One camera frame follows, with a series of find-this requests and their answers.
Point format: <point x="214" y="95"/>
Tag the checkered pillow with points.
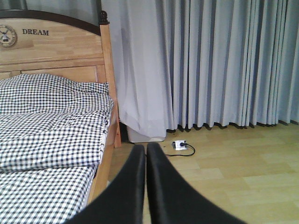
<point x="39" y="93"/>

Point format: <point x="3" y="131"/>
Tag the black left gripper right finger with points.
<point x="172" y="200"/>

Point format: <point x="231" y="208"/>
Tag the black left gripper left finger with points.
<point x="122" y="201"/>

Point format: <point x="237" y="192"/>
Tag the white sheer curtain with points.
<point x="138" y="66"/>

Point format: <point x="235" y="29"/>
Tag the white floor power outlet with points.
<point x="179" y="145"/>

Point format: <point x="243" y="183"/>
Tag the grey pleated curtain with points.
<point x="230" y="61"/>

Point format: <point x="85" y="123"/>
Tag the wooden bed frame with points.
<point x="35" y="42"/>

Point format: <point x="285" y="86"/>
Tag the checkered blanket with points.
<point x="47" y="163"/>

